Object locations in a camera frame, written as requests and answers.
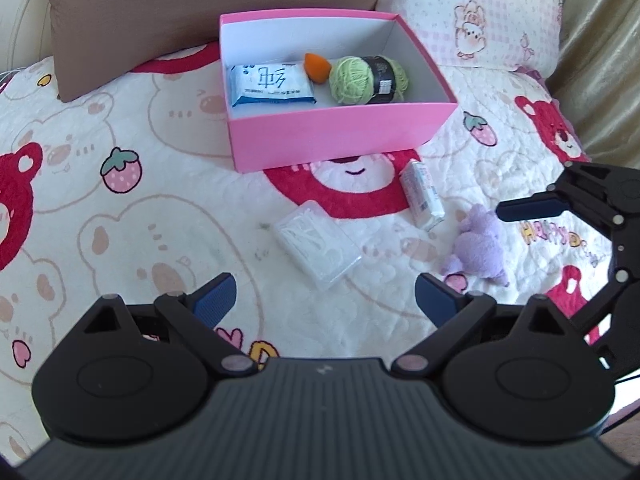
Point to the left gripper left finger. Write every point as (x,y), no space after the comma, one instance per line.
(172,336)

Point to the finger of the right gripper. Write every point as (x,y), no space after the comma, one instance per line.
(537,206)

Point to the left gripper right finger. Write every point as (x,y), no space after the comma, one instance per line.
(476,334)

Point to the purple plush toy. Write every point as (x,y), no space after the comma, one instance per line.
(478,248)

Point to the clear plastic box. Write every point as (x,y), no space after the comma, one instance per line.
(317,244)

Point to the orange makeup sponge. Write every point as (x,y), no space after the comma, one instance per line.
(317,68)

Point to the beige curtain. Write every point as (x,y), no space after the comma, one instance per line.
(597,78)

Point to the white bear print blanket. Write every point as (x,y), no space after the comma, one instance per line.
(136,194)

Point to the pink checked pillow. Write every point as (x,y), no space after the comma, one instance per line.
(498,34)

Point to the green yarn ball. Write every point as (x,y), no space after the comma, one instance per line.
(363,80)

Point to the pink cardboard box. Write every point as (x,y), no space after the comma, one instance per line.
(264,136)

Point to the blue white tissue pack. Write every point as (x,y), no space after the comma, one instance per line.
(270,84)

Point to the brown embroidered pillow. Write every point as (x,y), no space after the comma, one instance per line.
(190,10)

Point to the cream bed headboard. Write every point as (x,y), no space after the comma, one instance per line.
(25,32)

